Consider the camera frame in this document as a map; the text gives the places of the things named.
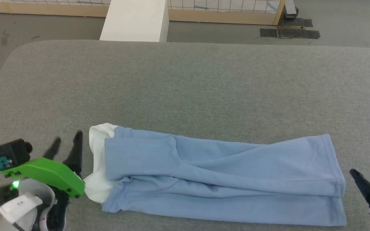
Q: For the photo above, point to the light blue polo shirt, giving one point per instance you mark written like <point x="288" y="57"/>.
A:
<point x="223" y="179"/>

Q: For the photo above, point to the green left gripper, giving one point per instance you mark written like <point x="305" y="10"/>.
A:
<point x="47" y="173"/>

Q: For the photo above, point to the grey metal post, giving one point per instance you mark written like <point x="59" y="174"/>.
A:
<point x="291" y="9"/>

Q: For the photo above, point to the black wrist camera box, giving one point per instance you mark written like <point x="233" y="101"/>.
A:
<point x="11" y="150"/>

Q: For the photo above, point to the white rectangular block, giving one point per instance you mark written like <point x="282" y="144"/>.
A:
<point x="133" y="22"/>

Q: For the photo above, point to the black floor tape patch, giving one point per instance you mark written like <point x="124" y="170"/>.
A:
<point x="300" y="33"/>
<point x="295" y="22"/>

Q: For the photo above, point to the grey fabric sofa cushion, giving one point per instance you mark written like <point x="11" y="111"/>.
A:
<point x="185" y="89"/>

